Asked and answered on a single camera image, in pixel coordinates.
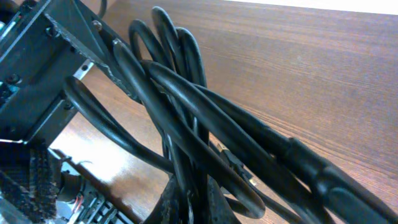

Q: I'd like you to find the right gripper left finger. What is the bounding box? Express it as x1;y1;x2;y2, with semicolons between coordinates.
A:
151;175;193;224

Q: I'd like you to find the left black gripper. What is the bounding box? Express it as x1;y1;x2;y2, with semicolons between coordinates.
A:
1;0;140;149

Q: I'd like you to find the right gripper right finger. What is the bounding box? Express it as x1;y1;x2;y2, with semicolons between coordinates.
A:
198;174;241;224

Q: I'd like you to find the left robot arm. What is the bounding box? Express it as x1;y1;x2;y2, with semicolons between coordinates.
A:
1;1;147;223

